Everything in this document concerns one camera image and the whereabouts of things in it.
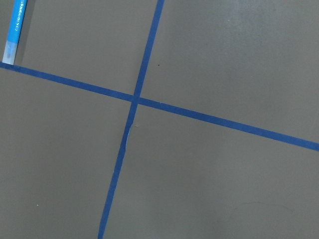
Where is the blue marker pen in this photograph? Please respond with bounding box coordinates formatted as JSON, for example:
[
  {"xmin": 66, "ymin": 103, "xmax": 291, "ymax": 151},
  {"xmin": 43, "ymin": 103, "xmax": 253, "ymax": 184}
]
[{"xmin": 2, "ymin": 0, "xmax": 27, "ymax": 65}]

